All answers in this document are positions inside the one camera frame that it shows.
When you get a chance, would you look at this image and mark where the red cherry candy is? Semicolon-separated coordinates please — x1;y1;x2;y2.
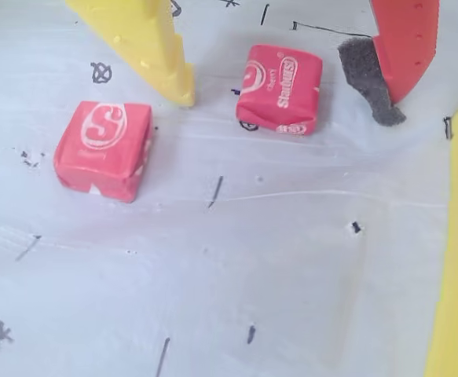
234;43;324;137
53;100;154;204

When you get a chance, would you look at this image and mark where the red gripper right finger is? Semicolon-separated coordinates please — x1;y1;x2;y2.
336;0;442;127

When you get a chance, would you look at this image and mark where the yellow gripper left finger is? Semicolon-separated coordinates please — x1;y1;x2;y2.
64;0;196;108

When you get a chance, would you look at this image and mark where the white plastic table cover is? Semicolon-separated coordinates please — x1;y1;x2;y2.
0;0;458;377

